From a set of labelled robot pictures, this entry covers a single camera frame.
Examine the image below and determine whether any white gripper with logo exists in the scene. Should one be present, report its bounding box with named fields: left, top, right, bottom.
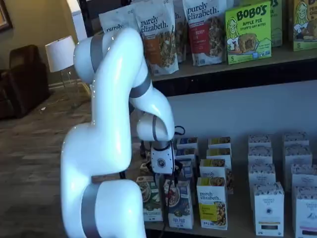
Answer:
left=145, top=145, right=183, bottom=186

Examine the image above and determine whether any blue and white cereal box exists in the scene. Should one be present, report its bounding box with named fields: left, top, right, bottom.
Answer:
left=174, top=158, right=194, bottom=183
left=174, top=148, right=197, bottom=162
left=175, top=137, right=199, bottom=151
left=163, top=179, right=194, bottom=230

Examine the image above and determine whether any green and white cereal box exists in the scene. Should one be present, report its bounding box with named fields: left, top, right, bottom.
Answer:
left=135, top=175, right=164, bottom=222
left=139, top=162, right=156, bottom=178

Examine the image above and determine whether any yellow label purely elizabeth box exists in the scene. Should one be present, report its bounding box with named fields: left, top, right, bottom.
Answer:
left=208, top=136, right=232, bottom=149
left=199, top=158, right=234, bottom=194
left=206, top=148, right=232, bottom=162
left=196, top=177, right=228, bottom=231

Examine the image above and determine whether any wooden shelf board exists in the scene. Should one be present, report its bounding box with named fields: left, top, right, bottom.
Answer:
left=145, top=137, right=317, bottom=238
left=148, top=42, right=317, bottom=82

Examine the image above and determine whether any white tea box dark label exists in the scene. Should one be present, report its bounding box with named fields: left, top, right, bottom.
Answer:
left=248, top=163, right=276, bottom=199
left=252, top=182, right=285, bottom=237
left=248, top=134, right=272, bottom=148
left=248, top=145, right=273, bottom=166

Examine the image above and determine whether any white tea box pink label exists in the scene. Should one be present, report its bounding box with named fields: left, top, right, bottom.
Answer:
left=282, top=145, right=313, bottom=192
left=290, top=163, right=317, bottom=189
left=282, top=132, right=310, bottom=147
left=292, top=185, right=317, bottom=238

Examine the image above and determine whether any green Bobo's apple pie box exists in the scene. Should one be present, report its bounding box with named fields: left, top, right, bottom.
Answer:
left=224, top=0, right=272, bottom=65

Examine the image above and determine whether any orange label granola bag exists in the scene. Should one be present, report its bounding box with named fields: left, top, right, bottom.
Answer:
left=133, top=0, right=179, bottom=76

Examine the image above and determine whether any white granola bag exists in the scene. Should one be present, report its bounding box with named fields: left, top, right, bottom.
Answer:
left=173, top=0, right=189, bottom=63

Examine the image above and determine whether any red label granola bag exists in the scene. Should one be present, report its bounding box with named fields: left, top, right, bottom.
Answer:
left=182, top=0, right=227, bottom=67

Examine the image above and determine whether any floor lamp with white shade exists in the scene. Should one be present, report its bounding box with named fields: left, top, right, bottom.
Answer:
left=45, top=35, right=82, bottom=109

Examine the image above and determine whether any blue label granola bag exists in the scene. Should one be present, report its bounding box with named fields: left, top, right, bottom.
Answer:
left=99, top=4, right=140, bottom=35

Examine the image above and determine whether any dark brown armchair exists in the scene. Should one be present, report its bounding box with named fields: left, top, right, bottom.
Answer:
left=0, top=44, right=52, bottom=120

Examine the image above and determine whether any white tall cabinet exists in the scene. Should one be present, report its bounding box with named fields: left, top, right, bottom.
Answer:
left=66, top=0, right=88, bottom=43

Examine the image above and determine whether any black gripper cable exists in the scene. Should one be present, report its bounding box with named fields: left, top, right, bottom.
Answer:
left=160, top=125, right=186, bottom=235

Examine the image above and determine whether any black metal shelf rack frame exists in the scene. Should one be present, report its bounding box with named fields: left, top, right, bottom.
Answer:
left=79, top=0, right=317, bottom=238

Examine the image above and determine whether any dark framed wall picture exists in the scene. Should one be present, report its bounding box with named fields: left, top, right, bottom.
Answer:
left=0, top=0, right=13, bottom=31

